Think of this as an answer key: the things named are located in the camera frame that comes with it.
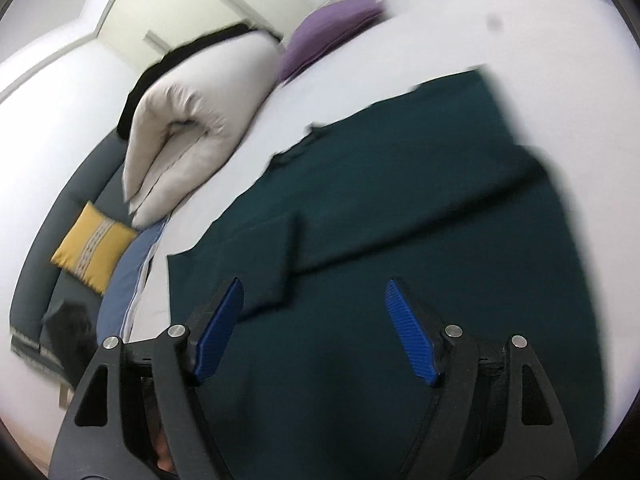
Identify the white bed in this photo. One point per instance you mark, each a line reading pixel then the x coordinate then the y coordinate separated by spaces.
pixel 425 35

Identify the blue pillow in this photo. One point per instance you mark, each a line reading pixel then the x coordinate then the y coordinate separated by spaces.
pixel 125 285

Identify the dark green sweater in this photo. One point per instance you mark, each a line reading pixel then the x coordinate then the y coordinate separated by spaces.
pixel 400 200

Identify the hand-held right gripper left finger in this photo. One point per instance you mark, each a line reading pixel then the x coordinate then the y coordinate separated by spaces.
pixel 220 330

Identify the yellow cushion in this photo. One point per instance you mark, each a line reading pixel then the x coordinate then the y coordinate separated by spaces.
pixel 90 245

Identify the grey sofa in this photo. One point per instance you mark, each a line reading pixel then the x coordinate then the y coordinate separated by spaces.
pixel 35 280

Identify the beige folded duvet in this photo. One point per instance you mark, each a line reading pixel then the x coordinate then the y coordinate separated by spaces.
pixel 200 110

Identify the black cloth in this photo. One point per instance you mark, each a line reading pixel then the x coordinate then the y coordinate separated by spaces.
pixel 150 72

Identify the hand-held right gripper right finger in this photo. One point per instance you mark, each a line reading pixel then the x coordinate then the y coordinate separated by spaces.
pixel 410 330

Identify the dark furry item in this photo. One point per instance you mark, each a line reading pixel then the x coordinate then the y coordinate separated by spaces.
pixel 70 330

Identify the purple pillow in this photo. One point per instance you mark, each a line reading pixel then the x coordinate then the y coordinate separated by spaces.
pixel 325 30

